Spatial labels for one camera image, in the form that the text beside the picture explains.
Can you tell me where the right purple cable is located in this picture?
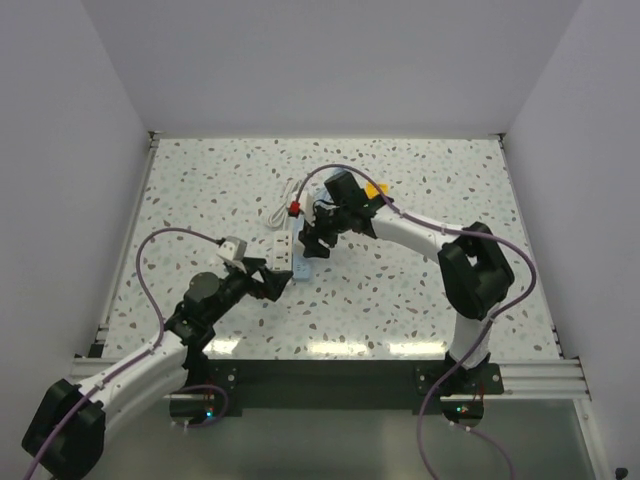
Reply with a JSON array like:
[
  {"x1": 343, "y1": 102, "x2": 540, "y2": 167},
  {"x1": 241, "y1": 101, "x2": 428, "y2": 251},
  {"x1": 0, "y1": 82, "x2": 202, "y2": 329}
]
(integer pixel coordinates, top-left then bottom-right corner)
[{"x1": 292, "y1": 164, "x2": 539, "y2": 480}]

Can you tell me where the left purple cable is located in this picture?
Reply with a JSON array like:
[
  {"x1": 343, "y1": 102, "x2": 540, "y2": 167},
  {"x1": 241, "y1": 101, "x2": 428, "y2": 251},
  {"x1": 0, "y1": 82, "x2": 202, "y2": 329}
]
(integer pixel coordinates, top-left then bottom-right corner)
[{"x1": 19, "y1": 227, "x2": 226, "y2": 480}]

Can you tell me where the white power cord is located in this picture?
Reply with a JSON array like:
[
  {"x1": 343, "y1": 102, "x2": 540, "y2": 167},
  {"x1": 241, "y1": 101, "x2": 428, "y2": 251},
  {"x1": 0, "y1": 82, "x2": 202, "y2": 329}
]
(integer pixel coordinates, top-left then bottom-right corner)
[{"x1": 264, "y1": 179, "x2": 304, "y2": 233}]

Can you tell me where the purple cable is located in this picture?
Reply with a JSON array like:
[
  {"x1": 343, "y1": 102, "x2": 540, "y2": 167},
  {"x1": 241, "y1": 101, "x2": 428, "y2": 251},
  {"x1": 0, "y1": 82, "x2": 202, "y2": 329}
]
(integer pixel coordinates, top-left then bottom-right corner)
[
  {"x1": 292, "y1": 164, "x2": 539, "y2": 480},
  {"x1": 19, "y1": 227, "x2": 226, "y2": 480}
]

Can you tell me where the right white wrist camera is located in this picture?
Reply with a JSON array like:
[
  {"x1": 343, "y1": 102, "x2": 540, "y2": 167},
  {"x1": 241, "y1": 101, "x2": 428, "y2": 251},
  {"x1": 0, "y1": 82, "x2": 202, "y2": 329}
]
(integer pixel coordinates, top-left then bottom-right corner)
[{"x1": 287, "y1": 190, "x2": 316, "y2": 225}]

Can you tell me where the blue power strip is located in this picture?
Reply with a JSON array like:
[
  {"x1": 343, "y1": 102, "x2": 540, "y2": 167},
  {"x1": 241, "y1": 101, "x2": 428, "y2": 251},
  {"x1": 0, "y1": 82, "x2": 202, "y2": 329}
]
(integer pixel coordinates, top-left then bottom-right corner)
[{"x1": 292, "y1": 218, "x2": 312, "y2": 281}]

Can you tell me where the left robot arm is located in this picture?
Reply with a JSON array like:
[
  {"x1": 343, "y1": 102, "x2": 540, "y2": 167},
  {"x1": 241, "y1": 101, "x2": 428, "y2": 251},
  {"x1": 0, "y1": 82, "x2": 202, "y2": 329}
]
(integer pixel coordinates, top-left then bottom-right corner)
[{"x1": 21, "y1": 257, "x2": 293, "y2": 479}]

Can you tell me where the yellow cube plug adapter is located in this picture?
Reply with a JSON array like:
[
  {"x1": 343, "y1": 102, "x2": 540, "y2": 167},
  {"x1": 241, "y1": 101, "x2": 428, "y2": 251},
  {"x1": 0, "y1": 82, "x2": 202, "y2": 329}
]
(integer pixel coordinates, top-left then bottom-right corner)
[{"x1": 365, "y1": 182, "x2": 389, "y2": 199}]

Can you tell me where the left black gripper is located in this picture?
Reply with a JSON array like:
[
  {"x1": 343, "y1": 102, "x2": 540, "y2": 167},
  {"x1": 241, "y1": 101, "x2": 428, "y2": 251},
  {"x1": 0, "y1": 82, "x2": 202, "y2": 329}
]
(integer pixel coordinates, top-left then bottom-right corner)
[{"x1": 206, "y1": 256, "x2": 291, "y2": 325}]

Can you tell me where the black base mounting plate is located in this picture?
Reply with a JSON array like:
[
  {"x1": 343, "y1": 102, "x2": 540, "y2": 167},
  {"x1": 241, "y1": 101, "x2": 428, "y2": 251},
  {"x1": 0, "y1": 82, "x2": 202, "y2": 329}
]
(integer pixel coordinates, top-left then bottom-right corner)
[{"x1": 169, "y1": 357, "x2": 504, "y2": 426}]

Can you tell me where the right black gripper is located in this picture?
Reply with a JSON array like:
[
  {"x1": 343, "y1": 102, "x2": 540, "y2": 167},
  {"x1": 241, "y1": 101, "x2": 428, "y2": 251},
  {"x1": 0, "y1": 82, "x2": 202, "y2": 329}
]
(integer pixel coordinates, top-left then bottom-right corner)
[{"x1": 299, "y1": 203, "x2": 351, "y2": 259}]

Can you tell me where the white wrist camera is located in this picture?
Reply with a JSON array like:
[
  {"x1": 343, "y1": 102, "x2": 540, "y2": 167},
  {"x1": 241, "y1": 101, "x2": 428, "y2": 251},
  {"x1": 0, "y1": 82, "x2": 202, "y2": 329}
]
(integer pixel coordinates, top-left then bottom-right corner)
[
  {"x1": 216, "y1": 237, "x2": 247, "y2": 264},
  {"x1": 287, "y1": 190, "x2": 316, "y2": 225}
]

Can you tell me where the white power strip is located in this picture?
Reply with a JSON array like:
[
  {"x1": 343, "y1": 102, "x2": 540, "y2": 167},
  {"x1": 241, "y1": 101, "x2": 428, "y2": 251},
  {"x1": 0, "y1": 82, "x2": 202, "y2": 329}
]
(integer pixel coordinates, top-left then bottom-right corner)
[{"x1": 271, "y1": 230, "x2": 293, "y2": 271}]

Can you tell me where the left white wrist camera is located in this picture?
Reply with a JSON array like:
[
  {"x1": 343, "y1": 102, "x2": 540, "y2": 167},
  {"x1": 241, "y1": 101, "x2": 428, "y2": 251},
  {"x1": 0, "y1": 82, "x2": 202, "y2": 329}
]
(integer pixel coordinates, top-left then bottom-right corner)
[{"x1": 216, "y1": 237, "x2": 247, "y2": 264}]

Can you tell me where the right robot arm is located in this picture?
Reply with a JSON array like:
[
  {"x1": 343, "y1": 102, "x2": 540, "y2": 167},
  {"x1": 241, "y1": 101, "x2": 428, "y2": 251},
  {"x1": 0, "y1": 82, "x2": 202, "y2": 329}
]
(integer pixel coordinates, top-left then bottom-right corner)
[{"x1": 288, "y1": 171, "x2": 515, "y2": 393}]

